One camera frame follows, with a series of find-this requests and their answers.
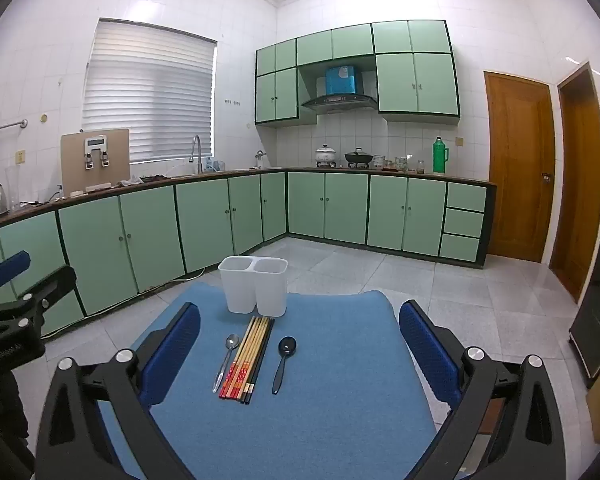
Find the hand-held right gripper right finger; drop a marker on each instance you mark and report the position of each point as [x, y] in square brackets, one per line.
[427, 355]

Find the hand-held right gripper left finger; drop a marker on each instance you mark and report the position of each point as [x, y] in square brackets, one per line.
[172, 355]

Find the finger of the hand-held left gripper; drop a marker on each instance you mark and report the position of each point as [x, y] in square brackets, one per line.
[55, 281]
[10, 266]

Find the metal spoon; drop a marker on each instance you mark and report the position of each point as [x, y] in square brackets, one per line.
[232, 342]

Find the red-ended wooden chopstick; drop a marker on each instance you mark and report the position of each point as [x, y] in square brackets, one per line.
[237, 356]
[241, 357]

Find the white two-compartment utensil holder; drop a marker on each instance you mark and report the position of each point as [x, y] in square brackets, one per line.
[240, 285]

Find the black plastic spoon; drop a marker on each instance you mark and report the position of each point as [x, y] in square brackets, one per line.
[286, 346]

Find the person's left forearm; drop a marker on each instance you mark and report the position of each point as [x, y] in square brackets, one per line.
[0, 420]

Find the clear plastic jug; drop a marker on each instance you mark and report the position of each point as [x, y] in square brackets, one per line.
[12, 187]

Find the blue felt mat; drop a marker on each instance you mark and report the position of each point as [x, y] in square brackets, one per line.
[330, 360]

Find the green cabinet drawer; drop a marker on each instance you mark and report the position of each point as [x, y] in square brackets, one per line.
[459, 247]
[466, 196]
[462, 222]

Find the wooden board with clips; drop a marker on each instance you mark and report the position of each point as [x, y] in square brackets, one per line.
[75, 165]

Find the crumpled dish rag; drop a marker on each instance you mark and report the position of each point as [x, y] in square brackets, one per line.
[130, 180]

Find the green base cabinets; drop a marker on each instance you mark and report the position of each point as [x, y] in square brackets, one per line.
[330, 205]

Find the metal kitchen faucet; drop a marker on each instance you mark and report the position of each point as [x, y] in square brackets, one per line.
[198, 155]

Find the patterned jar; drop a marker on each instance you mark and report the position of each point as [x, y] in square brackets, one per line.
[401, 163]

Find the green thermos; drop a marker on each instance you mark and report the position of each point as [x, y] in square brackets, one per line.
[439, 160]

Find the white container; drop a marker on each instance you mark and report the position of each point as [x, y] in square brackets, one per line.
[378, 161]

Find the white window blind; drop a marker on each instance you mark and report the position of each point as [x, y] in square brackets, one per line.
[150, 100]

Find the black wok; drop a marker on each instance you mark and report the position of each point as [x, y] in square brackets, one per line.
[358, 158]

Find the white lidded pot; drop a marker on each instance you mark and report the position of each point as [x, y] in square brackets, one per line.
[326, 156]

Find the black range hood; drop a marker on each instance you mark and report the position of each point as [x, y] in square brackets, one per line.
[340, 102]

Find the blue wrapped hood chimney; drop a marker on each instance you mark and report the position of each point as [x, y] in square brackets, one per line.
[342, 80]

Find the yellowish wall switch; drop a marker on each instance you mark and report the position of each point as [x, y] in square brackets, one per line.
[19, 157]

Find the metal towel rail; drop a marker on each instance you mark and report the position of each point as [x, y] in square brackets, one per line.
[10, 125]

